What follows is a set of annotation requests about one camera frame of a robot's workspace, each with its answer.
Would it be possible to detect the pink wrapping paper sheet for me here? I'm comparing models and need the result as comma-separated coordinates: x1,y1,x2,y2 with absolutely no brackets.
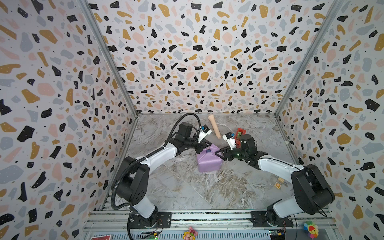
197,145,223,173

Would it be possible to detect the red tape dispenser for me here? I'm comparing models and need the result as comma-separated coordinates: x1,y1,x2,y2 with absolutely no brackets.
235,128,246,148

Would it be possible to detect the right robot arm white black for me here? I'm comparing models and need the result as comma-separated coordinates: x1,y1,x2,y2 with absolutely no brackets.
215,132,335,225

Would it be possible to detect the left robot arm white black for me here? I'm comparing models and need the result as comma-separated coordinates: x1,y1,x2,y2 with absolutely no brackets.
110,122,212,221

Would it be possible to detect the beige toy microphone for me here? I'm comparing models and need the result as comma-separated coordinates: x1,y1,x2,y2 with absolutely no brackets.
208,114,222,139

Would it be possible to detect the pink yellow flower toy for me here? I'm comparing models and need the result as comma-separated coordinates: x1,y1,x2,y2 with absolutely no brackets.
183,227,198,240

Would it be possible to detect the rainbow flower toy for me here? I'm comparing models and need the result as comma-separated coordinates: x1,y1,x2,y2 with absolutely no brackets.
304,221,319,240

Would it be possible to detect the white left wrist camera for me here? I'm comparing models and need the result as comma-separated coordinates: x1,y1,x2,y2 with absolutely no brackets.
198,125,212,143

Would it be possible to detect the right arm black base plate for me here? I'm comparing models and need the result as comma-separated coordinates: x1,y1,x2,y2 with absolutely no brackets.
251,211,294,228

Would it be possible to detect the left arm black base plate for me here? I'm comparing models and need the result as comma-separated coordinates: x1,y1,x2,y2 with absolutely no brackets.
129,212,172,229

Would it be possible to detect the black corrugated cable hose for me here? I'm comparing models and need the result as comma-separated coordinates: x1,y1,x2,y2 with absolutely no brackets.
110,112,202,211

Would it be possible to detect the aluminium corner post right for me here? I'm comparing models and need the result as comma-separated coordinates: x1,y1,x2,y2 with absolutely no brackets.
274,0,343,119

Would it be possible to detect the aluminium corner post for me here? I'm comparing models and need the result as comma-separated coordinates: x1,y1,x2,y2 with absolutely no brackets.
274,0,343,119
78,0,138,119

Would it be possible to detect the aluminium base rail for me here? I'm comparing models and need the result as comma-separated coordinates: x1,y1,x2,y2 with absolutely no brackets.
80,209,343,240

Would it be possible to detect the aluminium corner post left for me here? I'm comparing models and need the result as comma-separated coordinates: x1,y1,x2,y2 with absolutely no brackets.
78,0,138,119

